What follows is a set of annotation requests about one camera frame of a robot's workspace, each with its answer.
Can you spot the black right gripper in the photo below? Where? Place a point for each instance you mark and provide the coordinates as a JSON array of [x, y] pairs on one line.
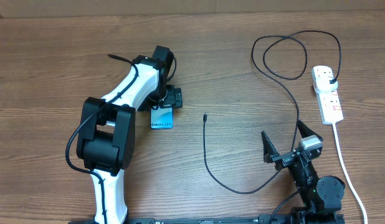
[[283, 158]]

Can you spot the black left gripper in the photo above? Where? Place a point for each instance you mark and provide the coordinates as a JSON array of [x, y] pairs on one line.
[[172, 96]]

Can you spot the blue Galaxy smartphone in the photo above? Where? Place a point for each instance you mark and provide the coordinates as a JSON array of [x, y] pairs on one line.
[[162, 118]]

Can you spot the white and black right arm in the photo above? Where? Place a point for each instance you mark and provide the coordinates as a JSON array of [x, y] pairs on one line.
[[321, 196]]

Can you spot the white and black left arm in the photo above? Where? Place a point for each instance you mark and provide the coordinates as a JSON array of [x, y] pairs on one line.
[[106, 134]]

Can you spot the white charger plug adapter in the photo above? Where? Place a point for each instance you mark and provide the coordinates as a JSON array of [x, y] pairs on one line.
[[324, 84]]

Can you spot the white power strip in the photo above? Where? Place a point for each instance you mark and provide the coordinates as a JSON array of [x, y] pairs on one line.
[[328, 103]]

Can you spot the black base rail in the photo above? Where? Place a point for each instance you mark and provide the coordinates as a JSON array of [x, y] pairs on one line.
[[208, 220]]

